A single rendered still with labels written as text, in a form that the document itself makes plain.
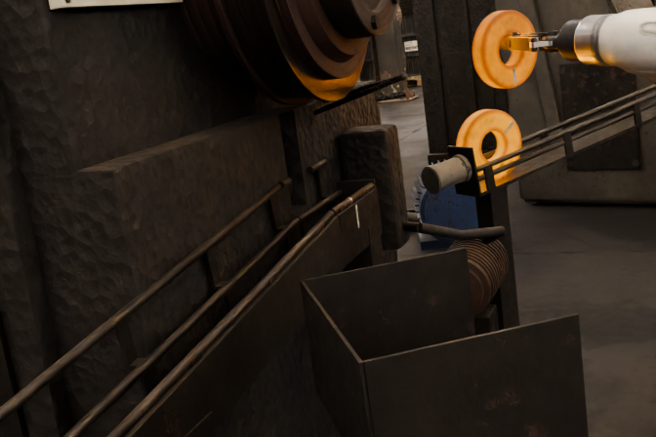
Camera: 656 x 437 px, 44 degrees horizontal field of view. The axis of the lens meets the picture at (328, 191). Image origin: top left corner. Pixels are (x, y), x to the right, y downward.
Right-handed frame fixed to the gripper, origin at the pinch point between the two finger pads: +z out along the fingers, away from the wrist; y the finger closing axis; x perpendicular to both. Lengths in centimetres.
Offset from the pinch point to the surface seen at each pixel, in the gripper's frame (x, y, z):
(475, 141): -20.3, -4.6, 5.6
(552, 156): -28.1, 18.1, 5.5
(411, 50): -86, 638, 821
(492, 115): -15.6, 0.4, 5.4
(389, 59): -78, 498, 692
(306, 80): 1, -57, -15
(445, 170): -24.2, -14.4, 4.4
